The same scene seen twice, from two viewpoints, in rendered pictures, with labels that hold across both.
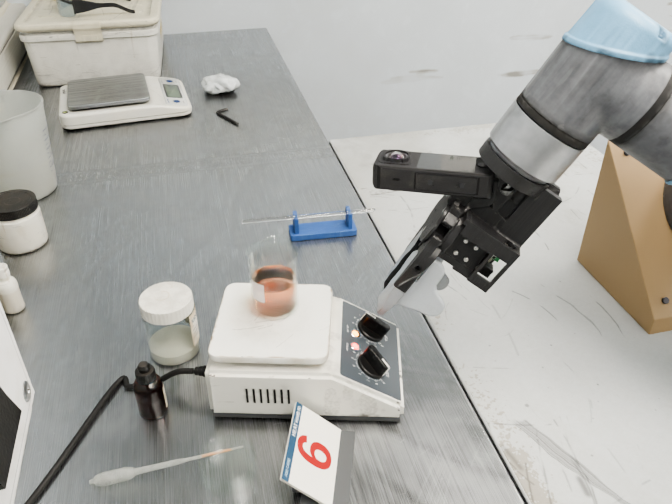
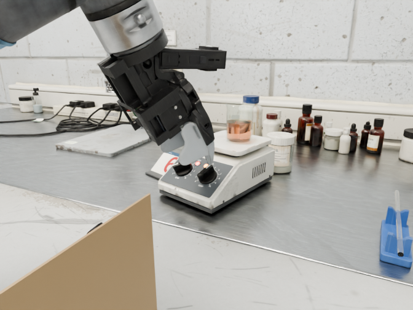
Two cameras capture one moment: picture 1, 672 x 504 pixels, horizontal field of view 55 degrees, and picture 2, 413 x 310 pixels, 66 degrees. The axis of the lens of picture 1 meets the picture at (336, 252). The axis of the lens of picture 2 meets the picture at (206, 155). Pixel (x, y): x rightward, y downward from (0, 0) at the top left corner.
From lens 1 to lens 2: 100 cm
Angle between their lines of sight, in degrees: 108
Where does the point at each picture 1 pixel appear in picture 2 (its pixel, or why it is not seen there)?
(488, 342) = (160, 248)
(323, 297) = (230, 148)
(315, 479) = (161, 163)
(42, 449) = not seen: hidden behind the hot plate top
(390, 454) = (150, 187)
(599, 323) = not seen: outside the picture
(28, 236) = (403, 149)
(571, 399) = not seen: hidden behind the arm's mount
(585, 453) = (51, 228)
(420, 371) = (178, 213)
